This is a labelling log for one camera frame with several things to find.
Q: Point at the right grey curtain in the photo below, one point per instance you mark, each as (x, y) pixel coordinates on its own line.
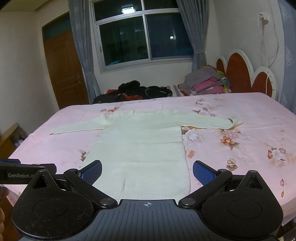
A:
(195, 16)

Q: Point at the cream white knit sweater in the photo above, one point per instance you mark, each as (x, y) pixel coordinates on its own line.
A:
(142, 154)

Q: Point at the white framed window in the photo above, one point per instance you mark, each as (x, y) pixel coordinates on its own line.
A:
(129, 33)

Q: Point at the pile of black clothes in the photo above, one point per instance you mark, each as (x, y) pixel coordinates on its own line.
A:
(132, 91)

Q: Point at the grey curtain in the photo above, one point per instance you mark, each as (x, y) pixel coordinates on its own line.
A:
(80, 25)
(195, 16)

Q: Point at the person's left hand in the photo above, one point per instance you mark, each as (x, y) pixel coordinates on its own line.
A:
(4, 194)

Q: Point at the brown wooden door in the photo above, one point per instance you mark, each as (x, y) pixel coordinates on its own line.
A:
(63, 64)

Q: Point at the red white scalloped headboard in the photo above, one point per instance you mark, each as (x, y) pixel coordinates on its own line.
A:
(242, 76)

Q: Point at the wooden side cabinet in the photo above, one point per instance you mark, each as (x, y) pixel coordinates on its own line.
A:
(11, 139)

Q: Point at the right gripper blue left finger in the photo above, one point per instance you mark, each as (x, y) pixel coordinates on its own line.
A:
(82, 181)

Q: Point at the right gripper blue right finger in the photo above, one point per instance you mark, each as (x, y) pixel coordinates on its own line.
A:
(212, 180)

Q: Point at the stack of folded clothes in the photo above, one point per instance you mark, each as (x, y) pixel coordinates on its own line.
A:
(206, 80)

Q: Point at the left grey curtain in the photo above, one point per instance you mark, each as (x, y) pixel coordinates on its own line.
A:
(80, 25)

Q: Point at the pink floral bed sheet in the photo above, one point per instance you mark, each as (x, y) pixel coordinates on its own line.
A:
(263, 141)

